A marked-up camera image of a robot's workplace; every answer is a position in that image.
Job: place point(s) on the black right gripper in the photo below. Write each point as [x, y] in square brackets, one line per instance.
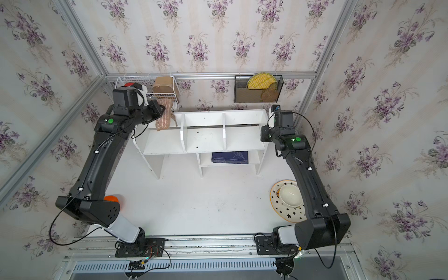
[264, 133]

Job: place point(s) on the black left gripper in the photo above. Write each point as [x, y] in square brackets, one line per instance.
[154, 105]

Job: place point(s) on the white wooden bookshelf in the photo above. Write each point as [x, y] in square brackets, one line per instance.
[201, 134]

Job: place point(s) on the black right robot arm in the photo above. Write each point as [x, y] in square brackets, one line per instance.
[324, 225]

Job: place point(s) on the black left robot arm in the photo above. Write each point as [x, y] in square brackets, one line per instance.
[86, 201]

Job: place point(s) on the brown cardboard box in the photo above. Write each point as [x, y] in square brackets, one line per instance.
[163, 88]

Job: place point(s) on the dark blue book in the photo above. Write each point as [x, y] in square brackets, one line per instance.
[237, 158]

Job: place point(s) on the round brown woven coaster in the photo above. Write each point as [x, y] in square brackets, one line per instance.
[269, 95]

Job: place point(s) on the black mesh basket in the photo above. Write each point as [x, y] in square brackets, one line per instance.
[244, 95]

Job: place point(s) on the yellow woven mat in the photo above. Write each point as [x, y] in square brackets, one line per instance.
[261, 81]

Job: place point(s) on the white ceramic bowl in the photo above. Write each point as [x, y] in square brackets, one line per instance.
[290, 195]

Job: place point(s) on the star patterned plate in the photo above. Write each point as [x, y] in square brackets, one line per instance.
[290, 214]

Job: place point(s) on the orange bowl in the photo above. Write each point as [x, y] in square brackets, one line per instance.
[111, 198]

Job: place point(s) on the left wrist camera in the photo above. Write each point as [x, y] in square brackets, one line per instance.
[142, 91]

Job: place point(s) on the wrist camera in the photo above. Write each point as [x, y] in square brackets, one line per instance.
[274, 108]
[142, 91]

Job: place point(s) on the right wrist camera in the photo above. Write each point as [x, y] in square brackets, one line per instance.
[274, 108]

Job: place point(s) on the white wire basket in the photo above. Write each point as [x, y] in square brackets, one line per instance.
[148, 81]

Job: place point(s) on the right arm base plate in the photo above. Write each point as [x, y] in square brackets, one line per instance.
[266, 244]

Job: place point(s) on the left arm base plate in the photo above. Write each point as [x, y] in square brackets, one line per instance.
[152, 247]

